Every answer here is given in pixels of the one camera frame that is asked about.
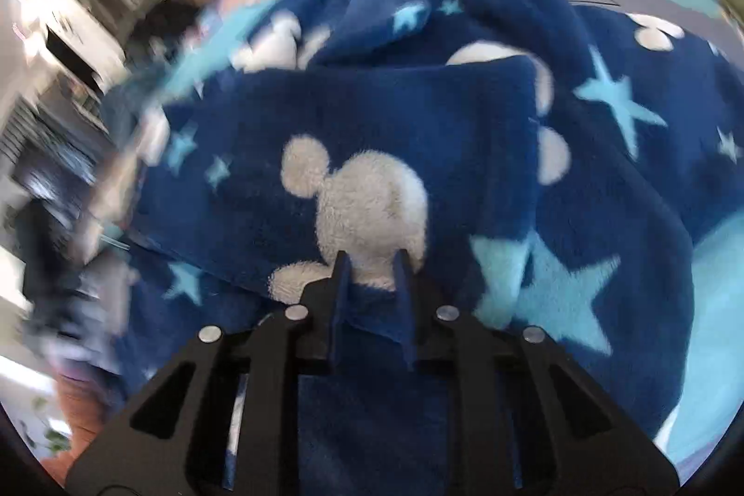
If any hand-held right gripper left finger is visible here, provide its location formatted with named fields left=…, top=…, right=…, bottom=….
left=65, top=250, right=354, bottom=496

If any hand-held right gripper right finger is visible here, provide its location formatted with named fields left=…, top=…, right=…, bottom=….
left=392, top=248, right=681, bottom=496

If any blue star fleece garment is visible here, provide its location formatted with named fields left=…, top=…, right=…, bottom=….
left=99, top=0, right=744, bottom=496

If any turquoise and grey blanket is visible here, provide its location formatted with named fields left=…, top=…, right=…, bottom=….
left=105, top=0, right=744, bottom=479

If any green plant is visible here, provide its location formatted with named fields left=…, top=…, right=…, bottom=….
left=16, top=396, right=75, bottom=461

